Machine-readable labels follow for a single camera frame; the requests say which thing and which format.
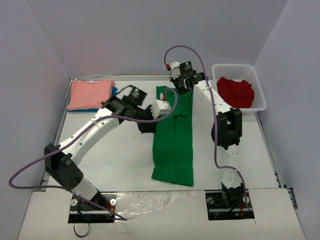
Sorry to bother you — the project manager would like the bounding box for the green t shirt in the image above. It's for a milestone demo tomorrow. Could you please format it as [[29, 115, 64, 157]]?
[[151, 92, 194, 187]]

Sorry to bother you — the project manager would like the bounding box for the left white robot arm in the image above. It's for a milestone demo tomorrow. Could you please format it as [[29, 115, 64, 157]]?
[[44, 87, 161, 209]]

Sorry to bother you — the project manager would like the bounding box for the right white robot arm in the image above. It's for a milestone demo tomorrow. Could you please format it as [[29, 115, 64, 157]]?
[[166, 61, 245, 207]]

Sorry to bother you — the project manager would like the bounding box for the blue folded t shirt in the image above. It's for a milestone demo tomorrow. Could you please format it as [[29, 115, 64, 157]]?
[[68, 86, 118, 113]]

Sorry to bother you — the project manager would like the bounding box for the pink folded t shirt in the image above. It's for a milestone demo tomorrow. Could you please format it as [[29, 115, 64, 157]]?
[[67, 79, 115, 112]]

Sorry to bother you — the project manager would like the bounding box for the white plastic basket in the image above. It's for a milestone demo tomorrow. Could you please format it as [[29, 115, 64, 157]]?
[[211, 63, 267, 115]]

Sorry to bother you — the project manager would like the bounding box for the red t shirt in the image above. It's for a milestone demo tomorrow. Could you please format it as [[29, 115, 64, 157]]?
[[217, 76, 255, 108]]

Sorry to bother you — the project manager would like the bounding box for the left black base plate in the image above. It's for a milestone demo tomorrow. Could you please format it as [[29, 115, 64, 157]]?
[[68, 194, 116, 224]]

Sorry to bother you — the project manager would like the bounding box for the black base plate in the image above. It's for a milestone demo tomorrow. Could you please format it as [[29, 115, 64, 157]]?
[[68, 194, 116, 224], [205, 190, 255, 221]]

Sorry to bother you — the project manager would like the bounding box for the thin black cable loop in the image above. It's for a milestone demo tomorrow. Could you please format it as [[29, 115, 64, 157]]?
[[73, 219, 91, 237]]

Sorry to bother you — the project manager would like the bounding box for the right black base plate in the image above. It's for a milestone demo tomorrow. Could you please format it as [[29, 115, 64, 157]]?
[[205, 190, 255, 221]]

